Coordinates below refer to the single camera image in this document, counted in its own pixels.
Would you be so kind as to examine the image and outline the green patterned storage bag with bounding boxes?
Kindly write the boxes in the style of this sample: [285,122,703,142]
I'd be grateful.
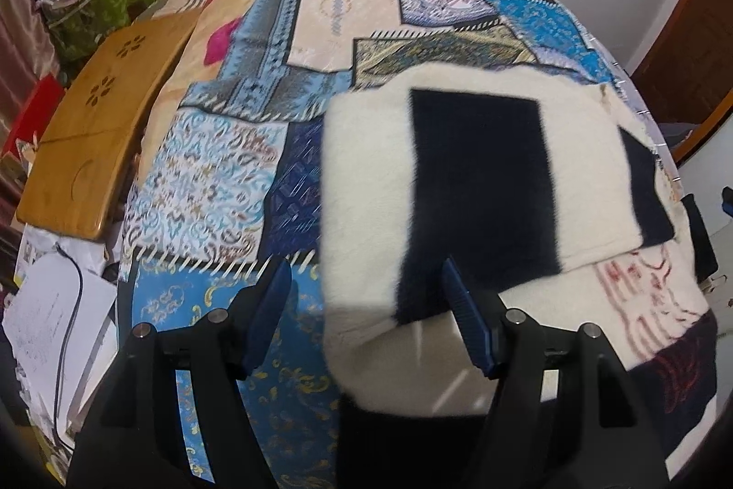
[41,0,157,65]

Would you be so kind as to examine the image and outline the red box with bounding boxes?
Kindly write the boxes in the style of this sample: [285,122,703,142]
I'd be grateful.
[1,73,65,159]

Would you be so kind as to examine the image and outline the blue patchwork bedspread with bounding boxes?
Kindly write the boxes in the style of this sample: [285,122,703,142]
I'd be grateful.
[118,0,645,488]

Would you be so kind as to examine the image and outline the white paper sheets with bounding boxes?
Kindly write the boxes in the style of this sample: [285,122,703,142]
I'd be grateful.
[1,226,117,458]

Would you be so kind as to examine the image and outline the wooden folding lap table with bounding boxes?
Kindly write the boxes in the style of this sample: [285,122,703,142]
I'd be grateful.
[16,10,200,241]

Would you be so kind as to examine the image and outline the brown wooden door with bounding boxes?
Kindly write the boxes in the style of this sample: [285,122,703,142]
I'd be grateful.
[631,0,733,165]

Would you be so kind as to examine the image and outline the white and navy knit sweater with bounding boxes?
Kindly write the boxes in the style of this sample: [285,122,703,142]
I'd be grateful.
[318,63,717,469]

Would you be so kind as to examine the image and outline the black cable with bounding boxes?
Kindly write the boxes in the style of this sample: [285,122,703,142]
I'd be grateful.
[52,242,85,453]

